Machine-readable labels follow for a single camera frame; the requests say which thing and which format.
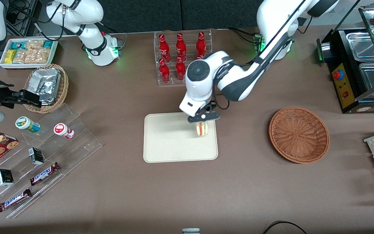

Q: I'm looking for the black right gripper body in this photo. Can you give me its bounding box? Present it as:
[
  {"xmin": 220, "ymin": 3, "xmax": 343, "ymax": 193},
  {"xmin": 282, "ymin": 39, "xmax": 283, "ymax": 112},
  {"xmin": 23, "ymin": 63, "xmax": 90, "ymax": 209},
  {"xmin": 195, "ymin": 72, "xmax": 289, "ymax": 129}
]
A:
[{"xmin": 0, "ymin": 84, "xmax": 24, "ymax": 109}]

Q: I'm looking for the triangular sandwich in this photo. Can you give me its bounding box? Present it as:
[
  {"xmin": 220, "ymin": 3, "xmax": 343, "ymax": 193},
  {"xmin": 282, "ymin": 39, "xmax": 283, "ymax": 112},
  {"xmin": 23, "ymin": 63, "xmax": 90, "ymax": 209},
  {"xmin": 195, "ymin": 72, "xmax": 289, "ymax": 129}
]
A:
[{"xmin": 196, "ymin": 121, "xmax": 209, "ymax": 138}]

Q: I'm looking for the cream plastic tray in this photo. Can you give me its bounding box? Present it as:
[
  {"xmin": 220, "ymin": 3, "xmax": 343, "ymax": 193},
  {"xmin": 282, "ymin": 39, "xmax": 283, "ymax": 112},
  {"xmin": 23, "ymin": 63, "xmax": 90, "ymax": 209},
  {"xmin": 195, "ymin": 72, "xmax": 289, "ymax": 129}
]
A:
[{"xmin": 143, "ymin": 111, "xmax": 219, "ymax": 163}]

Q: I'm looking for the light wicker basket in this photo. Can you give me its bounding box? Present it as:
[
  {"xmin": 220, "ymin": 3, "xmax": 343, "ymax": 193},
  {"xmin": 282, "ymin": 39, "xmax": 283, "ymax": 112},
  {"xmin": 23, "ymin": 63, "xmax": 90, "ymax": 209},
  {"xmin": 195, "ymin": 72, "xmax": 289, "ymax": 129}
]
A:
[{"xmin": 24, "ymin": 64, "xmax": 69, "ymax": 114}]

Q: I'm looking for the white snack tray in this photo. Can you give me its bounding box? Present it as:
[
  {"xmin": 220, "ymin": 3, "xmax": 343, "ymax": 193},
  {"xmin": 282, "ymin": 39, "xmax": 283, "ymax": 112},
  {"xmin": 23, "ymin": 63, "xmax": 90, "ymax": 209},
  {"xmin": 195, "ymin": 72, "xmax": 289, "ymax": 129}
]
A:
[{"xmin": 0, "ymin": 38, "xmax": 58, "ymax": 69}]

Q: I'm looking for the brown wicker basket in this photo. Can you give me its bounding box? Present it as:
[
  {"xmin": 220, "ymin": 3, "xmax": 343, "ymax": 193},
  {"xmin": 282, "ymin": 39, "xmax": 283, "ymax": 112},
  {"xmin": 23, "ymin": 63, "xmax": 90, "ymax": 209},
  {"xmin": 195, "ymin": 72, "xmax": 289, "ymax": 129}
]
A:
[{"xmin": 269, "ymin": 107, "xmax": 330, "ymax": 164}]

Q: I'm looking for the silver foil pack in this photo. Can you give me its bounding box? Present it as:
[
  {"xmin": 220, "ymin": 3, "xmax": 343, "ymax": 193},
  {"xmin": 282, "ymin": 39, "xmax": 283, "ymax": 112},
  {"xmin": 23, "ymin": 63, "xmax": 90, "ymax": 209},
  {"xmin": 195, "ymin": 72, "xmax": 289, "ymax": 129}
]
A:
[{"xmin": 27, "ymin": 68, "xmax": 61, "ymax": 105}]

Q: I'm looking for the green lid yogurt cup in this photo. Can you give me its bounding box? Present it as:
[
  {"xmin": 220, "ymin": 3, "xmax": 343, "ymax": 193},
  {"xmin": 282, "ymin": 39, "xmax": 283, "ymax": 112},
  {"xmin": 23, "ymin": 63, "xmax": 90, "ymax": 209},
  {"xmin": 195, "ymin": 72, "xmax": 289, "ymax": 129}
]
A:
[{"xmin": 15, "ymin": 116, "xmax": 41, "ymax": 134}]

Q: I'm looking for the yellow snack packet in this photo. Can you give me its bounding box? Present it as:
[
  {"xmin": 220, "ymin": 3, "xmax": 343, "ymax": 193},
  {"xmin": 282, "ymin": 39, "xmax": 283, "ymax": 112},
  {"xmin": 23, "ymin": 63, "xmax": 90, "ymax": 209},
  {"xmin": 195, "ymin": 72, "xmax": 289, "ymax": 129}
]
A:
[{"xmin": 5, "ymin": 49, "xmax": 17, "ymax": 65}]

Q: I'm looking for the clear cracker pack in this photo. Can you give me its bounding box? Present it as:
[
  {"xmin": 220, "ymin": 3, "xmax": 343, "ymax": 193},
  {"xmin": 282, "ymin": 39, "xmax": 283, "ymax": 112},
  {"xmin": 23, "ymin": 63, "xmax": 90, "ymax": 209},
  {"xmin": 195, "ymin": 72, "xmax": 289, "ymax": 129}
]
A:
[
  {"xmin": 13, "ymin": 49, "xmax": 27, "ymax": 64},
  {"xmin": 25, "ymin": 48, "xmax": 51, "ymax": 64},
  {"xmin": 25, "ymin": 40, "xmax": 45, "ymax": 50}
]

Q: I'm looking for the red lid yogurt cup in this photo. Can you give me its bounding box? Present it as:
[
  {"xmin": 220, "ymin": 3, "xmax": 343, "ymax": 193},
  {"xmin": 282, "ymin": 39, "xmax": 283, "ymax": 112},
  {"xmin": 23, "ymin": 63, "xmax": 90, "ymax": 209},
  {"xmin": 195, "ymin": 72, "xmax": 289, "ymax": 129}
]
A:
[{"xmin": 54, "ymin": 123, "xmax": 75, "ymax": 139}]

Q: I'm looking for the small black carton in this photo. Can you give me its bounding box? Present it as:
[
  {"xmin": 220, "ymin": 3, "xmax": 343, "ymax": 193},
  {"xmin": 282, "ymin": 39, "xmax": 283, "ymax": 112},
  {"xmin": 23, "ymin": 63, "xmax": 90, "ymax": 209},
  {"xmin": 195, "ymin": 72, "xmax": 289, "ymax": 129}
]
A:
[
  {"xmin": 0, "ymin": 168, "xmax": 14, "ymax": 187},
  {"xmin": 28, "ymin": 147, "xmax": 45, "ymax": 165}
]

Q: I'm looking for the clear acrylic bottle rack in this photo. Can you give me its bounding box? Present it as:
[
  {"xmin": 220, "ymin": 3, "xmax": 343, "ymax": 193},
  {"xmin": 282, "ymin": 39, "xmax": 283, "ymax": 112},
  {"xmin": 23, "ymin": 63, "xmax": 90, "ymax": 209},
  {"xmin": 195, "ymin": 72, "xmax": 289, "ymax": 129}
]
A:
[{"xmin": 154, "ymin": 29, "xmax": 213, "ymax": 85}]

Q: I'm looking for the clear acrylic stepped display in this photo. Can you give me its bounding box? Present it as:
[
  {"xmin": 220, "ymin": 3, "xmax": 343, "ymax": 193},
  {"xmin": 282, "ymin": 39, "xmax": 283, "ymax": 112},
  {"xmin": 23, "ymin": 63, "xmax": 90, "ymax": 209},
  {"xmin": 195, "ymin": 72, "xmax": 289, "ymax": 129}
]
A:
[{"xmin": 0, "ymin": 103, "xmax": 103, "ymax": 219}]

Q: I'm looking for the snickers chocolate bar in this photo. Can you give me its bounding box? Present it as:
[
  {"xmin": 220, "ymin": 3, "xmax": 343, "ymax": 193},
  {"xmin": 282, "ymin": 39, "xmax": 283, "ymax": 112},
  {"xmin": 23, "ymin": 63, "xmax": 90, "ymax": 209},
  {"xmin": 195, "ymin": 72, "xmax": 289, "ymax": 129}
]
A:
[
  {"xmin": 30, "ymin": 162, "xmax": 61, "ymax": 186},
  {"xmin": 0, "ymin": 188, "xmax": 32, "ymax": 213}
]

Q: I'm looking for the black food warmer machine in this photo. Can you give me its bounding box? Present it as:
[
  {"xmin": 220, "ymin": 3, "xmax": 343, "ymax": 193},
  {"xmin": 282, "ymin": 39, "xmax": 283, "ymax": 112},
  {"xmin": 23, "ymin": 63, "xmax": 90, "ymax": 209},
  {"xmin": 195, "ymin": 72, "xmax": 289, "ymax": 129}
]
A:
[{"xmin": 316, "ymin": 5, "xmax": 374, "ymax": 114}]

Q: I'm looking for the black base cable bundle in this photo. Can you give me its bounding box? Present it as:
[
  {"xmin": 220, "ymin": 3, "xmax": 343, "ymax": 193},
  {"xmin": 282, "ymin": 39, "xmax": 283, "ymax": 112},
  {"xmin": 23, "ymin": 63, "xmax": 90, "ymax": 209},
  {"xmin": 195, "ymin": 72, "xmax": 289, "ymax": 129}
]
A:
[{"xmin": 229, "ymin": 27, "xmax": 261, "ymax": 45}]

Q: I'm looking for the black table cable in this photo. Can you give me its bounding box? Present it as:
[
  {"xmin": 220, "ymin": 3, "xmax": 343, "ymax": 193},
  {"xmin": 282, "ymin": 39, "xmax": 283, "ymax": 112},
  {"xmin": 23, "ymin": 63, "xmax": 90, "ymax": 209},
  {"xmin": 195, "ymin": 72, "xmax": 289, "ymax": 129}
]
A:
[{"xmin": 263, "ymin": 221, "xmax": 308, "ymax": 234}]

